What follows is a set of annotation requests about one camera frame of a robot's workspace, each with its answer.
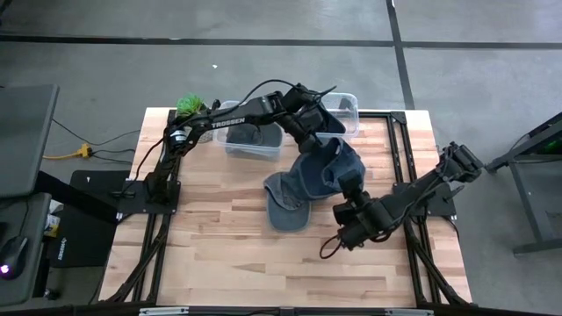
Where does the black computer mouse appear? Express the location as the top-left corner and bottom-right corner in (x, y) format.
(0, 235), (29, 282)

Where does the yellow extension cord plug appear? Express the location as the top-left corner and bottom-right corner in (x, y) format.
(42, 143), (94, 162)

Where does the black aluminium table frame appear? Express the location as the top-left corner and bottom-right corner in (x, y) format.
(99, 109), (473, 308)

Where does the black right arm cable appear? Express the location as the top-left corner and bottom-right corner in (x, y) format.
(319, 233), (348, 261)

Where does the dark blue denim cap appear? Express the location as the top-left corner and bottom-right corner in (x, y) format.
(225, 122), (285, 149)
(263, 170), (313, 233)
(298, 136), (367, 202)

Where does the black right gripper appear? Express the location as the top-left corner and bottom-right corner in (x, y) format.
(332, 170), (397, 252)

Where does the clear plastic bin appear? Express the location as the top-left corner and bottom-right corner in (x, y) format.
(213, 99), (285, 160)
(313, 91), (361, 142)

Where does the grey desk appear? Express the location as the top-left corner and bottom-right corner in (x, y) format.
(0, 191), (53, 308)

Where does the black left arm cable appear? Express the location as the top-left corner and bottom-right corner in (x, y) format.
(227, 78), (308, 118)

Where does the green potted plant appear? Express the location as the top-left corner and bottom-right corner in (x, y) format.
(175, 92), (217, 145)

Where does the black floor cable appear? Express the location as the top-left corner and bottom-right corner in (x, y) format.
(51, 117), (142, 169)

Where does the grey metal side stand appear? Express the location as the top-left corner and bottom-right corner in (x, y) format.
(484, 111), (562, 256)

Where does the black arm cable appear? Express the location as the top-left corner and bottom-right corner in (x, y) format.
(227, 78), (308, 118)
(319, 233), (348, 261)

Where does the black floor mat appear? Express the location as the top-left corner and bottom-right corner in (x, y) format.
(55, 169), (133, 269)

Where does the grey computer monitor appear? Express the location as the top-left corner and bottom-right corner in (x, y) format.
(0, 83), (61, 199)

